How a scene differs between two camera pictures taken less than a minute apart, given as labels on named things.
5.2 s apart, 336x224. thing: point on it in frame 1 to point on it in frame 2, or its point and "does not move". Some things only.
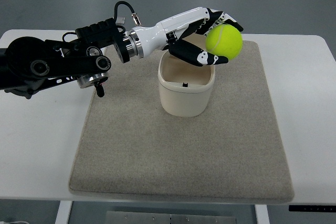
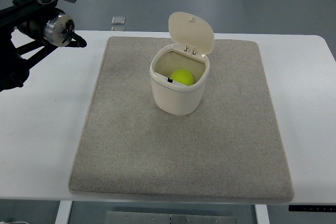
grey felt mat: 131,148 does not move
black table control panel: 312,208 does not move
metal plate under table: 115,217 does not move
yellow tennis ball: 224,40 to 183,76
